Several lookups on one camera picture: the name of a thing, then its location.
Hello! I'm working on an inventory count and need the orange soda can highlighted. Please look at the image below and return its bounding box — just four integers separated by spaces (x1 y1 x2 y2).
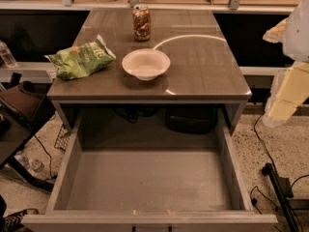
132 4 151 42

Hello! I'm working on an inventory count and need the clear water bottle on floor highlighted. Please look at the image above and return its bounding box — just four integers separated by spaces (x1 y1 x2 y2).
15 155 48 181

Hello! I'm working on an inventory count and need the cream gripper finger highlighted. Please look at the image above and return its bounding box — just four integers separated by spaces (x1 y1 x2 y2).
263 19 287 44
262 62 309 128

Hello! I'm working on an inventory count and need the clear water bottle on shelf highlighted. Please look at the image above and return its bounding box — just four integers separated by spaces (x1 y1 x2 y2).
0 41 17 68

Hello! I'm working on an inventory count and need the grey cabinet table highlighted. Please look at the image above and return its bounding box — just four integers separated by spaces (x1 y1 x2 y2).
47 9 251 139

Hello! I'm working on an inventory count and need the black bag under table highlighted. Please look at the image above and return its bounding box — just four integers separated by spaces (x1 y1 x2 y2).
165 104 217 134

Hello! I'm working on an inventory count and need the black wire basket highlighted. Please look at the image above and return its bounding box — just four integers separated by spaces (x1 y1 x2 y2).
54 126 70 151

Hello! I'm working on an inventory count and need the grey open top drawer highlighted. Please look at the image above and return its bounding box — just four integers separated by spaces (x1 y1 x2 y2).
24 109 277 232

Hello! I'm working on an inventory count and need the white paper bowl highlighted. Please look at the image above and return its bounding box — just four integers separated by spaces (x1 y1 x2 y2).
122 48 170 80

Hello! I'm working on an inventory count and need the green chip bag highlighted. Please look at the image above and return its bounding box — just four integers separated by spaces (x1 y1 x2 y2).
45 35 116 80

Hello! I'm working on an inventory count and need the black office chair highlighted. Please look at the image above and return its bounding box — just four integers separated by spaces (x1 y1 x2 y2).
0 72 55 191

